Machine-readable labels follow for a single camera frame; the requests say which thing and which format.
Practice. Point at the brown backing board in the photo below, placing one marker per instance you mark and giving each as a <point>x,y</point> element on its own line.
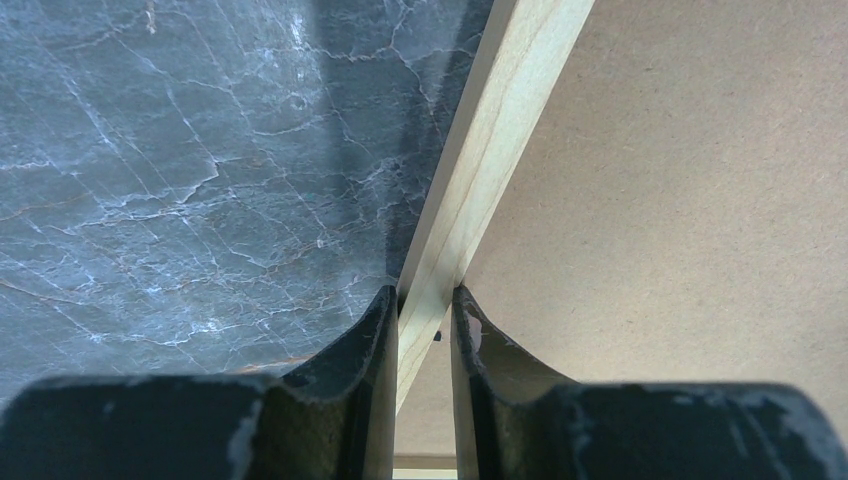
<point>680,212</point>

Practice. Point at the wooden picture frame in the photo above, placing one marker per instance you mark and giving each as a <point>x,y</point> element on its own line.
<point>523,49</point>

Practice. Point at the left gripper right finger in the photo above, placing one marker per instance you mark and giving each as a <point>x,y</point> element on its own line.
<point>629,430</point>

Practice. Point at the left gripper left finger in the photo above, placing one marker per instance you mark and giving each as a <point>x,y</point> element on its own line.
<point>332,417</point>

